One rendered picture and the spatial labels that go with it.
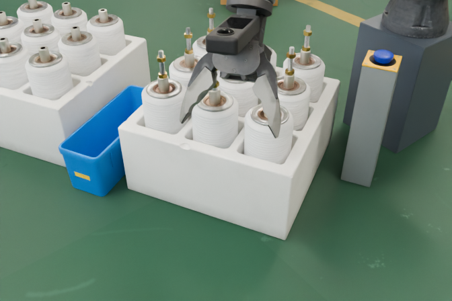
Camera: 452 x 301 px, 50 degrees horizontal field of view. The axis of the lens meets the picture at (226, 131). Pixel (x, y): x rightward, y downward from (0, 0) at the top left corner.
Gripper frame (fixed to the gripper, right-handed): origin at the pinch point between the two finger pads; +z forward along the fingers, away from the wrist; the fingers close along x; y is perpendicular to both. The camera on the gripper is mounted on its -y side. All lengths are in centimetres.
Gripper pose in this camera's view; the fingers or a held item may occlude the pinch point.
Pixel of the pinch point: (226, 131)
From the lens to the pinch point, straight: 72.8
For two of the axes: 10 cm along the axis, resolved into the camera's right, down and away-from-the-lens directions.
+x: -9.5, -1.5, 2.7
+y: 2.7, 0.3, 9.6
